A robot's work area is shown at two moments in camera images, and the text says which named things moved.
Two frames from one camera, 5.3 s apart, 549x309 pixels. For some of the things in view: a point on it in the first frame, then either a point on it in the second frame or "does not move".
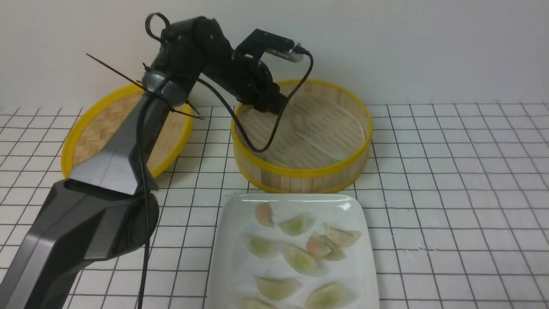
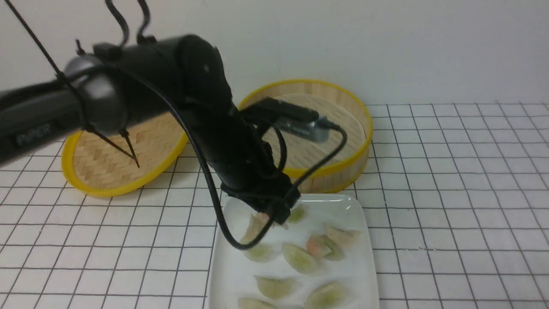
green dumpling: (300, 259) does not move
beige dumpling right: (342, 238) does not move
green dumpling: (295, 226) -> (298, 213)
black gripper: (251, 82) -> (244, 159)
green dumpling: (277, 289) does not move
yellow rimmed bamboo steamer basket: (319, 138) does not move
